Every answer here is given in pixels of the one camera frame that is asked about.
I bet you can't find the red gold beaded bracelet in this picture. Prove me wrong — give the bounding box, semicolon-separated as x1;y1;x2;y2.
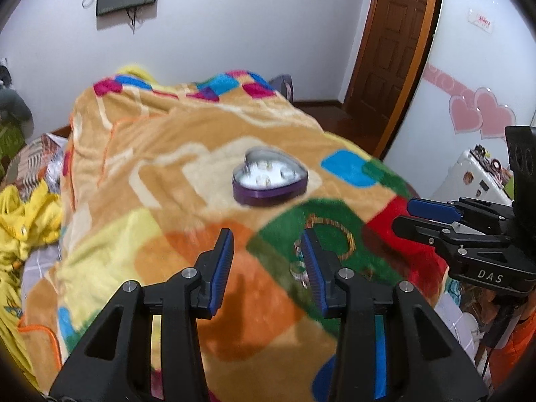
303;213;357;262

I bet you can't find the white sticker-covered appliance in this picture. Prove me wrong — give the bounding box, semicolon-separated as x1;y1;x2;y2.
431;145;512;205

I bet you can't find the orange sleeve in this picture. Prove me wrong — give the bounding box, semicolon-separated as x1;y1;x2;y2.
489;313;535;389

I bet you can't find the white heart-decorated wardrobe door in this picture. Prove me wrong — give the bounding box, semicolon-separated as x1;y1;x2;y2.
384;0;535;198

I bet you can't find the colourful patchwork fleece blanket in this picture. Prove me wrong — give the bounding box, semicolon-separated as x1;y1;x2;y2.
19;71;446;401

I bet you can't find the yellow cartoon bed sheet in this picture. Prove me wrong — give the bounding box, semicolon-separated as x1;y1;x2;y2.
1;181;62;386

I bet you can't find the purple heart-shaped tin box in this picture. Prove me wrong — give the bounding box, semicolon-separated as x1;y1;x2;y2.
232;146;309;207

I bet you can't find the brown wooden door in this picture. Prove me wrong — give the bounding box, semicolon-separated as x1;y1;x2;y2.
345;0;428;138

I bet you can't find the grey bag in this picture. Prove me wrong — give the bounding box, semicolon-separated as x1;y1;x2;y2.
269;74;294;103

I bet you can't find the striped patterned cloth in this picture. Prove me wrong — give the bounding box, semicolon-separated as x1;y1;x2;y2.
1;133;67;201

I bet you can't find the pile of clothes and boxes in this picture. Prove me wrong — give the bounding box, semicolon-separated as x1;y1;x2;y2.
0;58;34;178

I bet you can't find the yellow pillow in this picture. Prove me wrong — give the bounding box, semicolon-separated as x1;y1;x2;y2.
116;64;158;84

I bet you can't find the red white wall label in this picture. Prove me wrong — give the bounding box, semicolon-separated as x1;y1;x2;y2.
468;9;493;34

